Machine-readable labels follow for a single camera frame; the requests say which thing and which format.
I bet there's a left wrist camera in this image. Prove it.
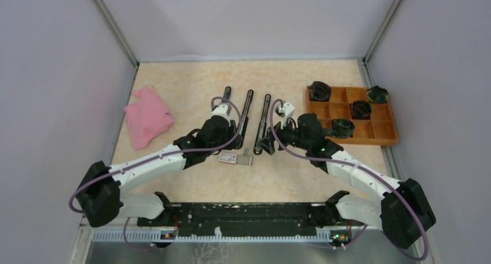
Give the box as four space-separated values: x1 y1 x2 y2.
212 104 231 120

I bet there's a pink cloth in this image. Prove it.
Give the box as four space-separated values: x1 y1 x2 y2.
124 87 175 150

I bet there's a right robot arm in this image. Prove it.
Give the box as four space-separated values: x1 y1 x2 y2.
258 113 436 249

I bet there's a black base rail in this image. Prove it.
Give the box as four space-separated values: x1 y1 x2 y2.
137 203 350 237

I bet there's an orange wooden compartment tray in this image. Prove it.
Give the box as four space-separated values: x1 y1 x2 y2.
305 86 398 146

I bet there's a dark rolled fabric top-right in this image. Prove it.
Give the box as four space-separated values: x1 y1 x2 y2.
367 85 389 104

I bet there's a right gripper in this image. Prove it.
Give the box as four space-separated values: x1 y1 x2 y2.
257 113 311 155

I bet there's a purple cable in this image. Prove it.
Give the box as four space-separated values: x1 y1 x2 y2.
69 96 243 252
269 98 430 262

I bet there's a blue stapler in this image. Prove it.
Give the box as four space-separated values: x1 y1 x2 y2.
221 86 232 111

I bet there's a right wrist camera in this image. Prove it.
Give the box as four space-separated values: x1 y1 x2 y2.
275 101 295 129

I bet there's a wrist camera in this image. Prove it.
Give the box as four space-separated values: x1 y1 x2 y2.
212 104 231 120
275 101 295 129

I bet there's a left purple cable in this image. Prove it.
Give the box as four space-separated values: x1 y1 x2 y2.
69 96 243 252

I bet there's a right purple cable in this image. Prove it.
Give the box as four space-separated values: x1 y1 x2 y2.
269 98 430 262

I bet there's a dark rolled fabric centre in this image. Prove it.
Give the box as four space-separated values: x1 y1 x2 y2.
350 100 372 120

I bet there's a dark rolled fabric lower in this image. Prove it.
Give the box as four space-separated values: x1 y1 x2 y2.
324 119 356 139

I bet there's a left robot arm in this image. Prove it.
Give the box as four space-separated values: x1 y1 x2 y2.
69 115 243 228

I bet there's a dark rolled fabric top-left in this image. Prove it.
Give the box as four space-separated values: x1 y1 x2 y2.
308 81 332 102

